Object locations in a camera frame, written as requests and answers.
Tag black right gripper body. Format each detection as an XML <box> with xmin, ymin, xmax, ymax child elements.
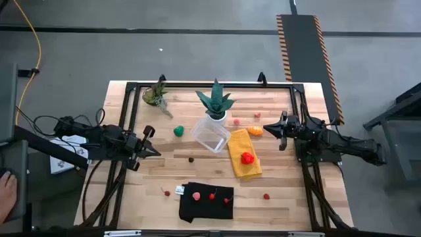
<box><xmin>279</xmin><ymin>111</ymin><xmax>303</xmax><ymax>151</ymax></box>

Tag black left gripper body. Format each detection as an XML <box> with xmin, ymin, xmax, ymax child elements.
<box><xmin>124</xmin><ymin>126</ymin><xmax>156</xmax><ymax>171</ymax></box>

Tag yellow cloth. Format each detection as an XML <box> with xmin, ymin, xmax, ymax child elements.
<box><xmin>226</xmin><ymin>128</ymin><xmax>263</xmax><ymax>180</ymax></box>

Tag clear plastic tupperware container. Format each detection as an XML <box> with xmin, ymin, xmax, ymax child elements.
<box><xmin>189</xmin><ymin>117</ymin><xmax>232</xmax><ymax>154</ymax></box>

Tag succulent plant in dark pot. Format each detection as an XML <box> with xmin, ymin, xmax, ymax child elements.
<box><xmin>141</xmin><ymin>80</ymin><xmax>174</xmax><ymax>119</ymax></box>

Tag snake plant in white pot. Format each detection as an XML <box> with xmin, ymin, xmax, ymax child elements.
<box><xmin>195</xmin><ymin>78</ymin><xmax>237</xmax><ymax>127</ymax></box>

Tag white box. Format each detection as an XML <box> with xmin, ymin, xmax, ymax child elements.
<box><xmin>49</xmin><ymin>134</ymin><xmax>89</xmax><ymax>175</ymax></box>

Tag black floor mat striped edges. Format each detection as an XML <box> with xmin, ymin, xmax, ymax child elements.
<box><xmin>276</xmin><ymin>14</ymin><xmax>345</xmax><ymax>126</ymax></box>

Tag black folded cloth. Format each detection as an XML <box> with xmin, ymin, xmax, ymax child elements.
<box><xmin>178</xmin><ymin>182</ymin><xmax>235</xmax><ymax>224</ymax></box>

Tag black diagonal stand beam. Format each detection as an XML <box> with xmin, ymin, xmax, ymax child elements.
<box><xmin>12</xmin><ymin>124</ymin><xmax>90</xmax><ymax>171</ymax></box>

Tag grey metal side table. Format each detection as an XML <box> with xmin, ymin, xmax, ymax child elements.
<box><xmin>362</xmin><ymin>82</ymin><xmax>421</xmax><ymax>192</ymax></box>

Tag grey desk panel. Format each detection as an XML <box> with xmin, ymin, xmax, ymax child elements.
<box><xmin>0</xmin><ymin>140</ymin><xmax>30</xmax><ymax>224</ymax></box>
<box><xmin>0</xmin><ymin>62</ymin><xmax>19</xmax><ymax>143</ymax></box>

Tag person's hand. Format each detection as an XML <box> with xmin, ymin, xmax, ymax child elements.
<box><xmin>0</xmin><ymin>170</ymin><xmax>18</xmax><ymax>224</ymax></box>

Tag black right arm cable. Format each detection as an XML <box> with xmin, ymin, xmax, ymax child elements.
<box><xmin>299</xmin><ymin>101</ymin><xmax>339</xmax><ymax>128</ymax></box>

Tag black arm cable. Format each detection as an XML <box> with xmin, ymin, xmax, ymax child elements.
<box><xmin>299</xmin><ymin>101</ymin><xmax>339</xmax><ymax>128</ymax></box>
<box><xmin>14</xmin><ymin>107</ymin><xmax>106</xmax><ymax>139</ymax></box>

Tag black metal table frame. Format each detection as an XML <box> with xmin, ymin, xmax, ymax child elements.
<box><xmin>74</xmin><ymin>74</ymin><xmax>355</xmax><ymax>231</ymax></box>

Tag silver metal bracket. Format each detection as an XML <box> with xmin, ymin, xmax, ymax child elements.
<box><xmin>104</xmin><ymin>230</ymin><xmax>142</xmax><ymax>237</ymax></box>
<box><xmin>287</xmin><ymin>231</ymin><xmax>326</xmax><ymax>237</ymax></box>

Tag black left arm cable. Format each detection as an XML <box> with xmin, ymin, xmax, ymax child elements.
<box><xmin>14</xmin><ymin>107</ymin><xmax>106</xmax><ymax>139</ymax></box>

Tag black floor cable clamp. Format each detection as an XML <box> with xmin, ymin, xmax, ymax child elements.
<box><xmin>16</xmin><ymin>67</ymin><xmax>40</xmax><ymax>79</ymax></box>

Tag yellow cable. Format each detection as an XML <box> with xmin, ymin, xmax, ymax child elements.
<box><xmin>12</xmin><ymin>0</ymin><xmax>43</xmax><ymax>126</ymax></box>

